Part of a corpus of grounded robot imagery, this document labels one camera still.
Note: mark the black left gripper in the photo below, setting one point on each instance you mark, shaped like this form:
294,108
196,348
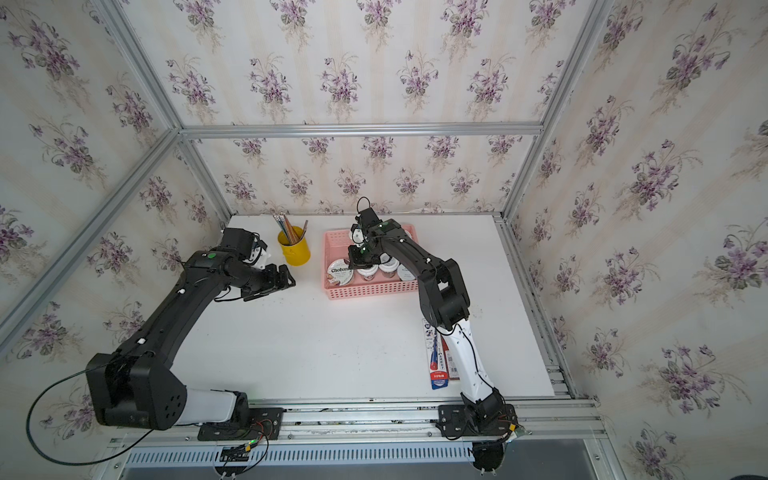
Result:
271,283

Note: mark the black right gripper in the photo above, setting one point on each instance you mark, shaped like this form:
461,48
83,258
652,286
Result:
354,261

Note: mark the white yogurt cup front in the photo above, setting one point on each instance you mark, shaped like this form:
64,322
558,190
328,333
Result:
367,274
357,236

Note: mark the white yogurt cup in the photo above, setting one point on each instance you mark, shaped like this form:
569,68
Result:
367,274
389,268
357,236

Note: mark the Chobani yogurt cup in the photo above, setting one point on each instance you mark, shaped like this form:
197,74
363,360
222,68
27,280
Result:
339,273

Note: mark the green rimmed yogurt cup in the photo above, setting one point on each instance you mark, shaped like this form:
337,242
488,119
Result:
405,274

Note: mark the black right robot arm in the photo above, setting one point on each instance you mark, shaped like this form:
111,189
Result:
444,303

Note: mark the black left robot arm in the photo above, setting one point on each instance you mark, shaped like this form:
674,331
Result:
135,387

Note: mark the pink plastic basket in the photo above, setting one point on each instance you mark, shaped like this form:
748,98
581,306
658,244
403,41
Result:
335,246

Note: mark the yellow metal pencil cup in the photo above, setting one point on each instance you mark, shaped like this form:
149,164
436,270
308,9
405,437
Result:
295,254

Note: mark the bundle of coloured pencils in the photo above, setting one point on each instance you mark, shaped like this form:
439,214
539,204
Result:
293,235

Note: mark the red pencil box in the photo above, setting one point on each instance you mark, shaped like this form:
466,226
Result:
450,364

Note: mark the small circuit board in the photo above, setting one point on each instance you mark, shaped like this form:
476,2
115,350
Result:
235,454

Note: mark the white ventilation grille strip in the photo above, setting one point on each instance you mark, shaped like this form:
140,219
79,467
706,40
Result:
303,455

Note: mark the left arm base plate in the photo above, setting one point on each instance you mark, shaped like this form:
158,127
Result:
256,423

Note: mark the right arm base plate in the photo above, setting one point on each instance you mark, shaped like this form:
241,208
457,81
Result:
456,420

